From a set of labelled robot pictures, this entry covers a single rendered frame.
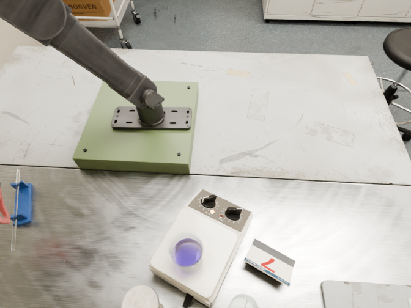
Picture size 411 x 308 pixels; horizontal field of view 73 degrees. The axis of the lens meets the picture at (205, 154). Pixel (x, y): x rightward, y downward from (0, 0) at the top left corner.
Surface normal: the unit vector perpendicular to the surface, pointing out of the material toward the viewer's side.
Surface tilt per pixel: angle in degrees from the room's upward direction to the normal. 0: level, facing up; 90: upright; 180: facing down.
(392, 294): 0
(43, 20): 90
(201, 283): 0
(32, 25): 90
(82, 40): 96
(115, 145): 0
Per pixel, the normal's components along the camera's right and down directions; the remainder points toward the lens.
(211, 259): -0.01, -0.56
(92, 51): 0.78, 0.50
